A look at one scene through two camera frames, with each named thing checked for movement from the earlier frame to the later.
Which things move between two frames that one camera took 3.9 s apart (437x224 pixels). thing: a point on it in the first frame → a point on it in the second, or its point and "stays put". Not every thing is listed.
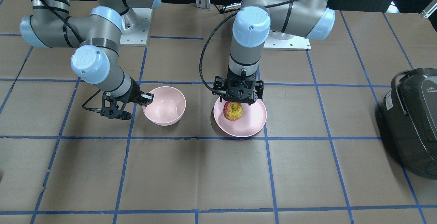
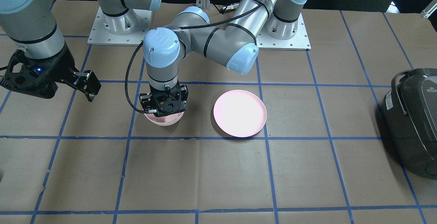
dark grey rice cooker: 409,120 stays put
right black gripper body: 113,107 → 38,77
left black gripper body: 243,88 → 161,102
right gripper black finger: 145,99 → 87,82
